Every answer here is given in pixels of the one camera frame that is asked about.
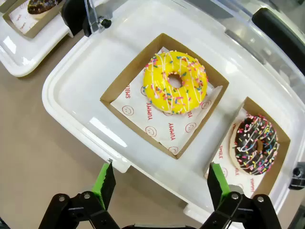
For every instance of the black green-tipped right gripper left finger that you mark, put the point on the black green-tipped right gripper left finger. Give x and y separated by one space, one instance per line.
104 186

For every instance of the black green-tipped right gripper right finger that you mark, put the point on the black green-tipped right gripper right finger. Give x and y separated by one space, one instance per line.
215 183

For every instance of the printed paper under rainbow-sprinkle donut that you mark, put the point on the printed paper under rainbow-sprinkle donut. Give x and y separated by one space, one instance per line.
225 164

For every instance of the chocolate donut with rainbow sprinkles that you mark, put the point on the chocolate donut with rainbow sprinkles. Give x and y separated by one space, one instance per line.
245 143

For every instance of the printed paper under yellow donut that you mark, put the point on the printed paper under yellow donut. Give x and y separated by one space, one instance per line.
166 128

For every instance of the kraft box of rainbow-sprinkle donut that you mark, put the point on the kraft box of rainbow-sprinkle donut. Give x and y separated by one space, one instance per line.
252 105

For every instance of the kraft box of yellow donut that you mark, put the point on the kraft box of yellow donut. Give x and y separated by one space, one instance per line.
124 78

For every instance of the yellow glazed sprinkle donut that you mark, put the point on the yellow glazed sprinkle donut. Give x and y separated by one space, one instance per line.
155 81

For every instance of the kraft box of brown-sprinkle donut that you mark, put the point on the kraft box of brown-sprinkle donut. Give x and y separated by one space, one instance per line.
33 32

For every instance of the printed paper under brown-sprinkle donut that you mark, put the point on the printed paper under brown-sprinkle donut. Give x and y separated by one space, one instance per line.
21 22

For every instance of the chocolate donut with brown sprinkles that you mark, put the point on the chocolate donut with brown sprinkles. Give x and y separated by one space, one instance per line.
40 7

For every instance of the black lid hinge knob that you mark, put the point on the black lid hinge knob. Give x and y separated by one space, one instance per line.
297 175
74 19

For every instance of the white display case tray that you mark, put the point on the white display case tray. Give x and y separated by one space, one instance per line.
83 90
23 57

